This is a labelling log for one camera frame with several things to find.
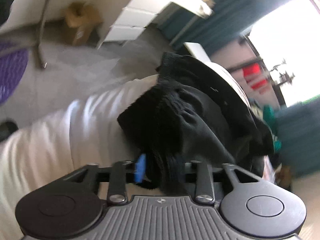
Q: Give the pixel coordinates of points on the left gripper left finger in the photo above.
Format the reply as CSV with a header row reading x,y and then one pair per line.
x,y
76,201

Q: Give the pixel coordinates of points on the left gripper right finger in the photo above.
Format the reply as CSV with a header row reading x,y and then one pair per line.
x,y
245,201

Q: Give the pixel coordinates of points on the black pants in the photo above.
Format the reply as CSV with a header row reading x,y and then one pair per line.
x,y
192,113

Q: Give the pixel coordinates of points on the green clothes pile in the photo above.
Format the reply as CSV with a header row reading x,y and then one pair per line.
x,y
270,119

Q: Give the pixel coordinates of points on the pastel tie-dye bed cover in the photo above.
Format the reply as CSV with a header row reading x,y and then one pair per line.
x,y
86,131

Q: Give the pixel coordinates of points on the teal curtain left of window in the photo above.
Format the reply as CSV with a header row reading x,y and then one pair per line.
x,y
298,131

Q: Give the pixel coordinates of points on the teal curtain of window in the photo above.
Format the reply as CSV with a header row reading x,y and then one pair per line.
x,y
298,131
228,19

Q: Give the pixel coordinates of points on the purple round mat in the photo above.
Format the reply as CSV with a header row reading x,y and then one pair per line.
x,y
13,66

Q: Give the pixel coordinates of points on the brown cardboard box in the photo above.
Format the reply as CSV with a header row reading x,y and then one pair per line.
x,y
80,20

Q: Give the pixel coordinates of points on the teal curtain right of window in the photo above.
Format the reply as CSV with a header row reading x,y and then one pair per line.
x,y
228,19

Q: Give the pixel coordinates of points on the white dressing table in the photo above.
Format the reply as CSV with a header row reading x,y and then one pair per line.
x,y
125,20

